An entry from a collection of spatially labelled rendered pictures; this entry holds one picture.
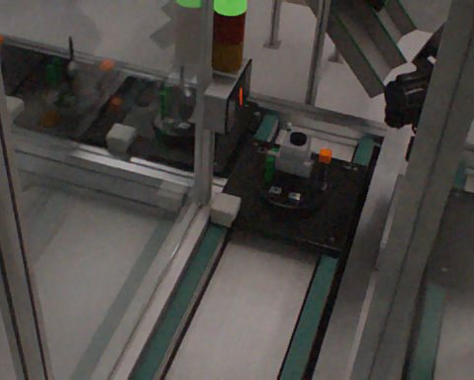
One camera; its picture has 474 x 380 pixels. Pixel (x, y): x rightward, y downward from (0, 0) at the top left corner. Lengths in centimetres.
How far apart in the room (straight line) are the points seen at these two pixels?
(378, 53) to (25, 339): 115
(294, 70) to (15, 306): 130
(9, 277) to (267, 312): 64
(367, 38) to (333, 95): 21
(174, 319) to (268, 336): 16
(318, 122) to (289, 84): 29
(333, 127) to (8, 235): 104
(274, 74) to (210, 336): 85
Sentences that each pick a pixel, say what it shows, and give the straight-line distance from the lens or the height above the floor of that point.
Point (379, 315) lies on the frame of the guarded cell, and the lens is 54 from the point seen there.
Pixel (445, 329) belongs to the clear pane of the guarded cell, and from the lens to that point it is 16.
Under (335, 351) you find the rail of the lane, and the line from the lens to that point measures 126.
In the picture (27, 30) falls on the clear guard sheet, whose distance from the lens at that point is 71.
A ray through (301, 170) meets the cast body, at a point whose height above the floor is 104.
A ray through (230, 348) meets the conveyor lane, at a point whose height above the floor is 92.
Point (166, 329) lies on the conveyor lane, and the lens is 127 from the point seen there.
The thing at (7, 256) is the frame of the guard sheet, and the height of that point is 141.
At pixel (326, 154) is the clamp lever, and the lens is 139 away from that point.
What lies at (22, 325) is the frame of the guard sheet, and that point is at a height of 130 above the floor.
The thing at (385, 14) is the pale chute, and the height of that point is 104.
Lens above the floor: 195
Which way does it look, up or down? 43 degrees down
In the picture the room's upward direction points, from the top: 5 degrees clockwise
